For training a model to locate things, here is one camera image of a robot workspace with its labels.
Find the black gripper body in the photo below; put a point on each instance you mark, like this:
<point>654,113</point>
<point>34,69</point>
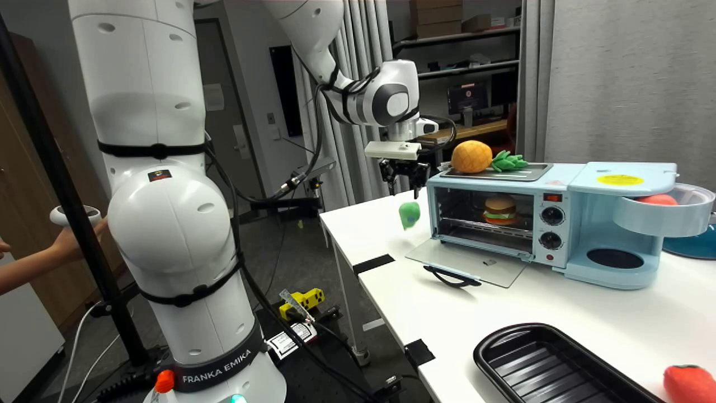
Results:
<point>406,168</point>

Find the green toy apple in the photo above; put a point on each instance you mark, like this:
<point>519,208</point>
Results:
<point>409,215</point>

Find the white VR controller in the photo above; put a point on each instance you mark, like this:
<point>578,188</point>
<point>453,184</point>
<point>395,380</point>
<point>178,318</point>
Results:
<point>75,215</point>

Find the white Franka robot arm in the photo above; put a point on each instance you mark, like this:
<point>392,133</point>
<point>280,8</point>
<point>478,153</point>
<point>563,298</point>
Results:
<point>171,225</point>

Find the person's forearm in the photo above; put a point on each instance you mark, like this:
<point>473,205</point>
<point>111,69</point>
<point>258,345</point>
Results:
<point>26,269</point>

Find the orange fruit plushie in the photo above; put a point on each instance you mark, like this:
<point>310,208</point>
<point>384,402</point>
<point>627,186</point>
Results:
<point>470,157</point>

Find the green leafy plushie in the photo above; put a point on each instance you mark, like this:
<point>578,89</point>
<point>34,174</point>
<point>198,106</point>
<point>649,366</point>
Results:
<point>512,163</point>

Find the grey door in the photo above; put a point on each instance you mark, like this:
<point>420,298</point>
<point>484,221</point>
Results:
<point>237,148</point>

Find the light blue toaster oven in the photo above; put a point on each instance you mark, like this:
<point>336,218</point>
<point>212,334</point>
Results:
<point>597,225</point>

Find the red tomato plushie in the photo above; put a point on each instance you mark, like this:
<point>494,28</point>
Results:
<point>691,383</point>

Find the person's hand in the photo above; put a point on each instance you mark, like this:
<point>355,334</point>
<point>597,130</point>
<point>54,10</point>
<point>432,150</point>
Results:
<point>80,241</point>

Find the grey curtain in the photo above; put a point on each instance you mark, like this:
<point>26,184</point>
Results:
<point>350,171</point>

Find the black tape strip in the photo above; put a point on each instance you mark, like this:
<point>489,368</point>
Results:
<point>420,352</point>
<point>373,263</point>

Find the toy burger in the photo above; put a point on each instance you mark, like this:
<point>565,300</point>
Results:
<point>500,212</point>

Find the dark shelf unit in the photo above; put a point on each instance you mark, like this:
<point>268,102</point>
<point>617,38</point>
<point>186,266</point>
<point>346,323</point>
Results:
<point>467,70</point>

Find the yellow clamp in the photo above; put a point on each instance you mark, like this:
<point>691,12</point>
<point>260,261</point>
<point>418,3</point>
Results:
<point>306,298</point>

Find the cardboard box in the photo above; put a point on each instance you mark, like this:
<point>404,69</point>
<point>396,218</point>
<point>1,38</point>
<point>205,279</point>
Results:
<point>437,16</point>

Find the white label tag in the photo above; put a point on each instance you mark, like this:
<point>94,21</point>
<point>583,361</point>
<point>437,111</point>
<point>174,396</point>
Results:
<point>287,341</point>

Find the black ridged plastic tray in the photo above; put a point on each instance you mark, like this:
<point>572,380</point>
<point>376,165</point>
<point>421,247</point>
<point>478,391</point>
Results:
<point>544,366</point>

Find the small red toy food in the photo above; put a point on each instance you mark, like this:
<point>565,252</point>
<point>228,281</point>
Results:
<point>661,200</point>

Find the teal cup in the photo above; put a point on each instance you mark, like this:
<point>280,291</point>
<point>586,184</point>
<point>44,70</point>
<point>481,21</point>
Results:
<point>694,246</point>

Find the white bottle orange cap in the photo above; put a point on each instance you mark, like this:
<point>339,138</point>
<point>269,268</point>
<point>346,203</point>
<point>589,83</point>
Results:
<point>164,381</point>

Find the black slanted pole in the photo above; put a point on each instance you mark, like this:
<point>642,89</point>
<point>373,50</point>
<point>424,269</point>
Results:
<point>65,186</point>

